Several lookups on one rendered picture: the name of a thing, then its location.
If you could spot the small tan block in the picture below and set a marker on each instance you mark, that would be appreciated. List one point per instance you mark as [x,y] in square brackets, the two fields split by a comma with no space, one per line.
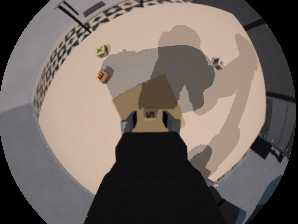
[103,77]
[218,64]
[102,51]
[150,113]

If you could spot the tan square mat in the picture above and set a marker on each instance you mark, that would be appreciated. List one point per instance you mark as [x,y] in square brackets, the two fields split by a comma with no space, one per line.
[155,92]

